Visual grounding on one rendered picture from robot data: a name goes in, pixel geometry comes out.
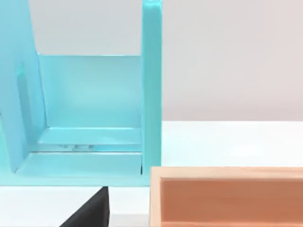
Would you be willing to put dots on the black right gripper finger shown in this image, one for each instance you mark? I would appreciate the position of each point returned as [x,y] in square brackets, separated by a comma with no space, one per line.
[94,210]

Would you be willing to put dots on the light blue rack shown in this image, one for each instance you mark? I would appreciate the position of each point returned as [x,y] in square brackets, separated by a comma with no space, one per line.
[94,99]

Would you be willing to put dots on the shallow salmon-coloured box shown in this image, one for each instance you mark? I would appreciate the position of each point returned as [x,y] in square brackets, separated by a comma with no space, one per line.
[227,198]

